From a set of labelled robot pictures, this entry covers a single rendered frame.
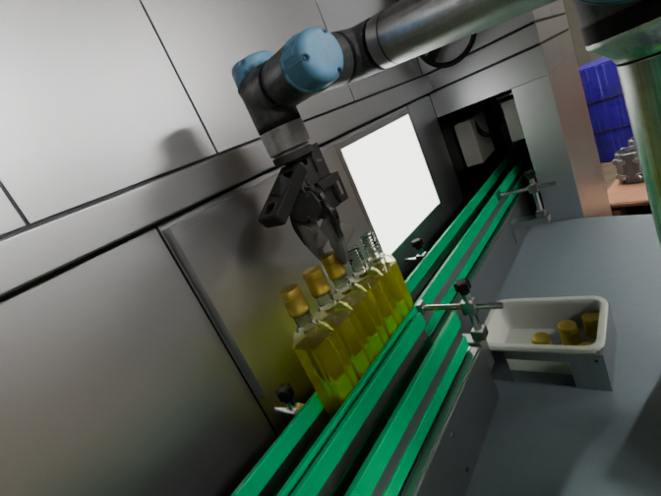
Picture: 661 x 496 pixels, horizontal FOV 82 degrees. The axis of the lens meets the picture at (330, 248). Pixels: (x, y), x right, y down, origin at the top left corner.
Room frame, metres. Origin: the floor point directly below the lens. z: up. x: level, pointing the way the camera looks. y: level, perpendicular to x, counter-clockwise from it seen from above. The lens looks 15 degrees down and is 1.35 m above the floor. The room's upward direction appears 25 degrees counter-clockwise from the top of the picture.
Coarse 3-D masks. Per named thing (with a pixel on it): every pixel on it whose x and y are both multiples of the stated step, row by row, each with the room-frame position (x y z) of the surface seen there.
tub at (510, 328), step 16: (512, 304) 0.78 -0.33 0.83; (528, 304) 0.75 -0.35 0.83; (544, 304) 0.73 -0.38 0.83; (560, 304) 0.71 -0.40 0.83; (576, 304) 0.69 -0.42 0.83; (592, 304) 0.67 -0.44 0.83; (496, 320) 0.76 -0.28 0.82; (512, 320) 0.78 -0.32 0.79; (528, 320) 0.76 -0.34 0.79; (544, 320) 0.73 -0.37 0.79; (560, 320) 0.71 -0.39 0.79; (576, 320) 0.69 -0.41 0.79; (496, 336) 0.74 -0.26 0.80; (512, 336) 0.76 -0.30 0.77; (528, 336) 0.73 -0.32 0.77; (560, 336) 0.69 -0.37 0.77; (576, 352) 0.56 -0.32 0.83; (592, 352) 0.56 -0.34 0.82
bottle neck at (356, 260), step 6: (354, 246) 0.70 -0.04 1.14; (348, 252) 0.68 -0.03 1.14; (354, 252) 0.68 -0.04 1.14; (360, 252) 0.69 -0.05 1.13; (348, 258) 0.69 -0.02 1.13; (354, 258) 0.68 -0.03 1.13; (360, 258) 0.68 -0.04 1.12; (354, 264) 0.68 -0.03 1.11; (360, 264) 0.68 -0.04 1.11; (366, 264) 0.69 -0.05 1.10; (354, 270) 0.69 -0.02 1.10; (360, 270) 0.68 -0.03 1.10
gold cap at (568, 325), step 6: (558, 324) 0.67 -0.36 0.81; (564, 324) 0.67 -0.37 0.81; (570, 324) 0.66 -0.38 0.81; (564, 330) 0.65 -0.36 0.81; (570, 330) 0.65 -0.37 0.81; (576, 330) 0.65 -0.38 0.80; (564, 336) 0.66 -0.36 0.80; (570, 336) 0.65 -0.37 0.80; (576, 336) 0.65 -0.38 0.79; (564, 342) 0.66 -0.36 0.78; (570, 342) 0.65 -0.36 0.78; (576, 342) 0.65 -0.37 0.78
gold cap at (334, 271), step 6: (330, 252) 0.66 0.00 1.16; (324, 258) 0.64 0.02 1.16; (330, 258) 0.64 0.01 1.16; (324, 264) 0.64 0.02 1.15; (330, 264) 0.64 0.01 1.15; (336, 264) 0.64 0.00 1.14; (342, 264) 0.65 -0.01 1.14; (330, 270) 0.64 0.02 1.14; (336, 270) 0.64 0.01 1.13; (342, 270) 0.64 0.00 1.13; (330, 276) 0.64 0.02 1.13; (336, 276) 0.64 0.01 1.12; (342, 276) 0.64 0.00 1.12
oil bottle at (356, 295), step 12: (348, 288) 0.64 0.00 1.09; (360, 288) 0.64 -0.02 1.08; (348, 300) 0.62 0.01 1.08; (360, 300) 0.63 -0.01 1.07; (360, 312) 0.62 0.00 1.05; (372, 312) 0.64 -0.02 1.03; (360, 324) 0.62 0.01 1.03; (372, 324) 0.63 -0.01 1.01; (372, 336) 0.62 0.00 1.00; (384, 336) 0.64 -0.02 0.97; (372, 348) 0.62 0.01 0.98
